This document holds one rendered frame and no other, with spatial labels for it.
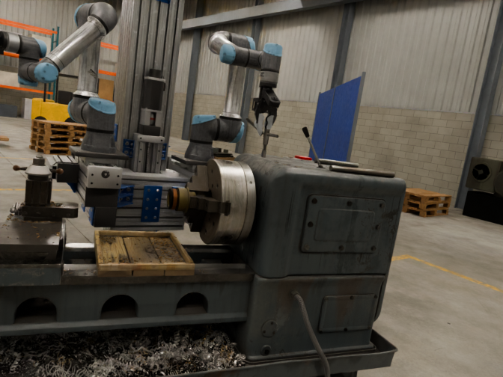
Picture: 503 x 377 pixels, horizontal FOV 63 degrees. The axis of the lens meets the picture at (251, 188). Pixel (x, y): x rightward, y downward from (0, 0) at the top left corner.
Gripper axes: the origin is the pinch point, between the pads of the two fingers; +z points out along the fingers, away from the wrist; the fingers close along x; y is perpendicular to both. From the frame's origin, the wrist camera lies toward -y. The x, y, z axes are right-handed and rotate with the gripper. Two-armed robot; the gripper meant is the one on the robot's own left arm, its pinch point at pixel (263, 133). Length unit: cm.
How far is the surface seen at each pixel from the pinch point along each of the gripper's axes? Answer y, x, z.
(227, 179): -23.6, 21.5, 16.4
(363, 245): -33, -33, 36
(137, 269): -30, 49, 46
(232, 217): -27.5, 19.3, 28.7
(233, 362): -34, 14, 79
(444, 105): 694, -834, -124
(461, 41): 684, -833, -290
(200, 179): -9.0, 26.6, 19.5
